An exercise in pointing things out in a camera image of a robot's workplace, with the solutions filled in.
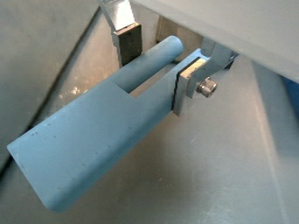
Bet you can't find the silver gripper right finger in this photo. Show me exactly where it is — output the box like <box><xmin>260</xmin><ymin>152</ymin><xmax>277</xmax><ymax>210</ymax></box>
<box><xmin>172</xmin><ymin>38</ymin><xmax>239</xmax><ymax>116</ymax></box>

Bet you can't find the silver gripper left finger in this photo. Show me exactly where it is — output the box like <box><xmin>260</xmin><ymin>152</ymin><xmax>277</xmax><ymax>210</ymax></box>
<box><xmin>97</xmin><ymin>0</ymin><xmax>143</xmax><ymax>66</ymax></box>

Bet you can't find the light blue square-circle object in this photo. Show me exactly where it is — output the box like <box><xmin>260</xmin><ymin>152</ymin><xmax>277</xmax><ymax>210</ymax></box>
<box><xmin>6</xmin><ymin>36</ymin><xmax>201</xmax><ymax>212</ymax></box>

